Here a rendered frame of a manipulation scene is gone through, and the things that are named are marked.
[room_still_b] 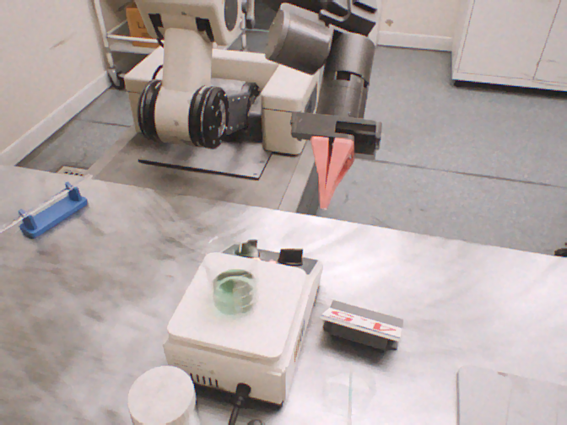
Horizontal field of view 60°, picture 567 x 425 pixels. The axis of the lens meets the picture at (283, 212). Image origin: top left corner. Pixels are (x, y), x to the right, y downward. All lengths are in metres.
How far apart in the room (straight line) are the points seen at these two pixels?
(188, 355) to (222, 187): 0.99
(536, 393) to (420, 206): 1.49
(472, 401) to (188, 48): 1.06
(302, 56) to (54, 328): 0.43
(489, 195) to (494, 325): 1.55
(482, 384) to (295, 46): 0.42
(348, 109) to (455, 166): 1.77
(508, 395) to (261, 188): 1.01
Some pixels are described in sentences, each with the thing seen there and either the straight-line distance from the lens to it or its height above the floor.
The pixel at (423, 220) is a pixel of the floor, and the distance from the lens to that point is 1.97.
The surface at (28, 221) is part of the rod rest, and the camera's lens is 0.80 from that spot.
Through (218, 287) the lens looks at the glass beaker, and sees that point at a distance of 0.48.
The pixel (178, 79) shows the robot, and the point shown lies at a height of 0.68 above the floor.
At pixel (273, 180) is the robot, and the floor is 0.36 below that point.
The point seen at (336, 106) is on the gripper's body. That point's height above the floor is 0.97.
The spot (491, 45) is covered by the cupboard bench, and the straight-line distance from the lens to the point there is 2.92.
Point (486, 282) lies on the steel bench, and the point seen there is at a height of 0.75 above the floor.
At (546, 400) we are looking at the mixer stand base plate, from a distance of 0.61.
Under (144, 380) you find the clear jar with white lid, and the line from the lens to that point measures 0.49.
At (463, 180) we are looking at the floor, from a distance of 2.23.
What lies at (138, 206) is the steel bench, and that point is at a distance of 0.80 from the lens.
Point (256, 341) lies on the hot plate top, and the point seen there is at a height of 0.84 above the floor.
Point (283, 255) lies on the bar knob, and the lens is 0.60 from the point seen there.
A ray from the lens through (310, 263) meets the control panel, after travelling 0.62.
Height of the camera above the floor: 1.24
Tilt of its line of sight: 40 degrees down
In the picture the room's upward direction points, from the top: straight up
